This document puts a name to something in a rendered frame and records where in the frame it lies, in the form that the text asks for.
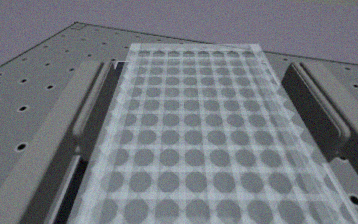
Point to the clear well plate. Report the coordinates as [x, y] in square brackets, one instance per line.
[213, 105]

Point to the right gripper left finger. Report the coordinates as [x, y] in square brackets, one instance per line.
[70, 129]

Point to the grey flat rectangular panel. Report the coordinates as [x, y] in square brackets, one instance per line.
[32, 81]

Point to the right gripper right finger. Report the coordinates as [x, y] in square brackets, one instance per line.
[328, 110]

